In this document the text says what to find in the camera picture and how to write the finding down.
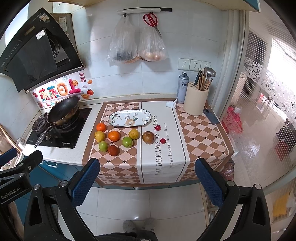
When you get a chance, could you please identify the wall hook rail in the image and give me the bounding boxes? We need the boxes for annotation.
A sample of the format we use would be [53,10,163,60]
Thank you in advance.
[117,7,172,15]

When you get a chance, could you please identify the small orange tangerine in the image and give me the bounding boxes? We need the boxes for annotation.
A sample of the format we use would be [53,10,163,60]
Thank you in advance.
[96,123,107,132]

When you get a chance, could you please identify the yellow pear-shaped lemon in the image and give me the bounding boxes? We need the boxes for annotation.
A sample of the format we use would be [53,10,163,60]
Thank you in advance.
[94,131,105,143]

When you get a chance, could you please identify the black frying pan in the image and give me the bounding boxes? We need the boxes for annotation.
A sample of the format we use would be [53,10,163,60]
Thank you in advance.
[34,96,80,148]

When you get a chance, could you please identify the cherry tomato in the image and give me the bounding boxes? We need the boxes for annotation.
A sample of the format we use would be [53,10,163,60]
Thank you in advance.
[155,125,161,131]
[160,138,166,144]

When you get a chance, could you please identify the floral oval plate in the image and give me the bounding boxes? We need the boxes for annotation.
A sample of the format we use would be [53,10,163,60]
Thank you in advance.
[109,109,152,128]

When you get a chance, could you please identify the large green apple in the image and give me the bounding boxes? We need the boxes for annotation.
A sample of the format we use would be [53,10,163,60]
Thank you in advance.
[122,136,133,148]

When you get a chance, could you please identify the white wall sockets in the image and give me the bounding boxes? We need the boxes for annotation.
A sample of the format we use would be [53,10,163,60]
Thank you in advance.
[178,58,211,72]

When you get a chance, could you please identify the black gas stove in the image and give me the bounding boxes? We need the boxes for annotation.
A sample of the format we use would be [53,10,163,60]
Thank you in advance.
[26,108,92,149]

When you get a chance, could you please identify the red plastic bag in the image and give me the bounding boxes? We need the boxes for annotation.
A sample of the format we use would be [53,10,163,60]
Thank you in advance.
[222,105,243,134]

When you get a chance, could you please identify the blue cabinet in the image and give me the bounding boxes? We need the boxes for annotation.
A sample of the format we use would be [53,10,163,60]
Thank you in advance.
[14,159,102,225]

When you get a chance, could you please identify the black range hood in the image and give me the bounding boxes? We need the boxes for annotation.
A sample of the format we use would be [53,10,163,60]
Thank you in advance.
[1,8,85,92]

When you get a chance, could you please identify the grey spray bottle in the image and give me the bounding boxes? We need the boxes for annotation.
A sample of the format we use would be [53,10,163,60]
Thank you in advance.
[177,72,190,103]

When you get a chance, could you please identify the red scissors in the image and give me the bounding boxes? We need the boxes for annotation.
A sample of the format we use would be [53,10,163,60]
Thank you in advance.
[142,12,161,37]

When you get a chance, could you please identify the dark red orange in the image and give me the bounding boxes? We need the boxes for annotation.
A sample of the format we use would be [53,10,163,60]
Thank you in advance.
[107,145,120,156]

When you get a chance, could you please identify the metal ladle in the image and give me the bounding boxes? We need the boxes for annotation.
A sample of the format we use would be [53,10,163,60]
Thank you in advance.
[203,67,217,91]

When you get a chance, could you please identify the checkered table mat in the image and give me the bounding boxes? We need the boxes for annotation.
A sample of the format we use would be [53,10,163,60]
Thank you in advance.
[82,100,233,187]

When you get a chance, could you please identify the colourful wall sticker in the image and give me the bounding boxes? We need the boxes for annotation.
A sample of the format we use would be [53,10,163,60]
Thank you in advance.
[30,72,94,109]

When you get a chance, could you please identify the bundle of chopsticks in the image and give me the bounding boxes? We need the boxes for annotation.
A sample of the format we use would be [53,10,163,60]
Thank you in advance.
[199,70,206,91]

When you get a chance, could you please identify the cream utensil holder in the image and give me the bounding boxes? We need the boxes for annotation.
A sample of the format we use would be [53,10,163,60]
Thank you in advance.
[183,82,209,116]

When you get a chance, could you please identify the brown apple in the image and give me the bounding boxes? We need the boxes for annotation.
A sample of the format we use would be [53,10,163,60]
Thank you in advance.
[142,131,154,145]

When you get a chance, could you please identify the dark blue phone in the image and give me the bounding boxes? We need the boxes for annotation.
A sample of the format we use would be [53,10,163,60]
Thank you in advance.
[203,109,220,125]

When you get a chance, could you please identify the small green apple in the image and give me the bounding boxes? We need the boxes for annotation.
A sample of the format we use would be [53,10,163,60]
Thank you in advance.
[99,141,108,152]

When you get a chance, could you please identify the plastic bag with eggs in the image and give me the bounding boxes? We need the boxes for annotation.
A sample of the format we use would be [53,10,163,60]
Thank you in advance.
[138,27,168,62]

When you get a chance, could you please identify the left hanging plastic bag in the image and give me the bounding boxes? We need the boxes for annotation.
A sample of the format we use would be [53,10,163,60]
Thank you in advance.
[107,14,138,64]

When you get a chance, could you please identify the round yellow lemon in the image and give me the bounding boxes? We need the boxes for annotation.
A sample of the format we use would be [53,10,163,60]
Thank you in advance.
[128,129,140,140]

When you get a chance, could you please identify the large orange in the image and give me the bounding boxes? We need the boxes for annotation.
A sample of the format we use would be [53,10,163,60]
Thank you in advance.
[108,131,121,142]

